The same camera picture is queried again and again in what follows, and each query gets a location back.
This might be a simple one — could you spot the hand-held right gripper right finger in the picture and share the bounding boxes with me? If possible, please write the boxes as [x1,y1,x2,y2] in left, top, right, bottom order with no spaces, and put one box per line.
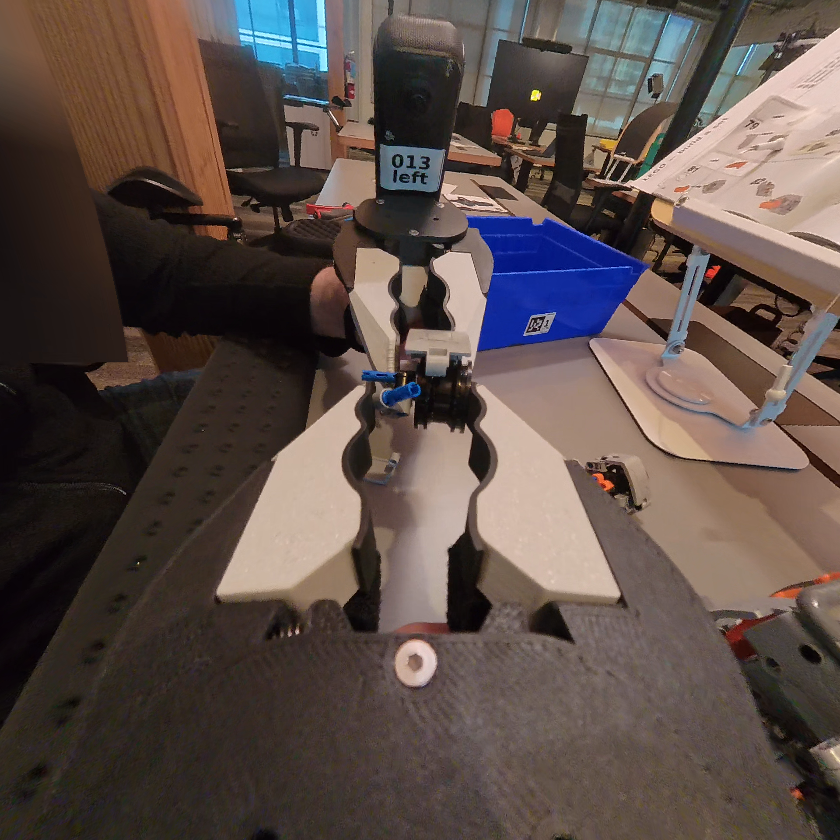
[453,384,624,607]

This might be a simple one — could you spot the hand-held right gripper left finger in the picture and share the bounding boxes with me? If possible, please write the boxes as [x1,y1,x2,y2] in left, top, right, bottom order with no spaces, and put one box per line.
[217,385,378,605]

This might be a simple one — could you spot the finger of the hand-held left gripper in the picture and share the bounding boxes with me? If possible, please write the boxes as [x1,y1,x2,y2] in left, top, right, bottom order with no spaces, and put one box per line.
[346,250,427,382]
[423,252,484,345]

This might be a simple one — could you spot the black wheel hub assembly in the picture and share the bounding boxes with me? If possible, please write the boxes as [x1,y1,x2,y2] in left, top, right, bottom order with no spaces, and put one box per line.
[365,329,476,431]

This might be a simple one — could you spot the light grey connector piece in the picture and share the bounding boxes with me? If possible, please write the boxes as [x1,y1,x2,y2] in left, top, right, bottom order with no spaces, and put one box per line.
[365,449,403,487]

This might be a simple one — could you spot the person's left forearm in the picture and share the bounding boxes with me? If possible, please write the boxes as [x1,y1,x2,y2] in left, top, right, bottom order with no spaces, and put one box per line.
[92,191,329,345]

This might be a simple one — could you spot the person's left hand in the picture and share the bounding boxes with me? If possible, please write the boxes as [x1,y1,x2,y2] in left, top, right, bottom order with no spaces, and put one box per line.
[311,263,359,349]

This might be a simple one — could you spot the dark grey orange block assembly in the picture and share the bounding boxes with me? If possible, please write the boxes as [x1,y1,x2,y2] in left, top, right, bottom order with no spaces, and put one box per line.
[584,453,651,513]

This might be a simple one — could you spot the blue plastic storage bin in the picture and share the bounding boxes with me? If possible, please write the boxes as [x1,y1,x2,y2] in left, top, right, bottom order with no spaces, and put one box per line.
[466,214,648,353]

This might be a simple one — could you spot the black dimpled mat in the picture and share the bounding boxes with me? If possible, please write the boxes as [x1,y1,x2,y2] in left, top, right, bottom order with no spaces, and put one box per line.
[0,335,316,788]

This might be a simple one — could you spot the black monitor screen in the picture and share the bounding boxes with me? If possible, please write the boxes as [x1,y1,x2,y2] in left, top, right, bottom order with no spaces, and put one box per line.
[486,40,589,130]

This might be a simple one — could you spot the white desk stand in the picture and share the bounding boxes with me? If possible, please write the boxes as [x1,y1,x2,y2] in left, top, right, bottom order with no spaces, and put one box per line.
[588,243,840,471]

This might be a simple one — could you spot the person's legs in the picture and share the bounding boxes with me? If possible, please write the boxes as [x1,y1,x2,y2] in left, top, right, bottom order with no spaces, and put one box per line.
[0,365,198,716]

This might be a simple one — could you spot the grey orange tracked toy robot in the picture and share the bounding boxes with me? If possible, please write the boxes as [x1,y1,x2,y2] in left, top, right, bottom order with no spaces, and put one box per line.
[709,571,840,802]

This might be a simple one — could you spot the black metal pole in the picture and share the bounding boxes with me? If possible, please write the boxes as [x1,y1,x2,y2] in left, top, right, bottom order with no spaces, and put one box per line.
[653,0,756,165]

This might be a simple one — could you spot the white instruction sheet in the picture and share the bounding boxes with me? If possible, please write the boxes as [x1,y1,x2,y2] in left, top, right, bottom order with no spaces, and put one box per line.
[630,29,840,250]

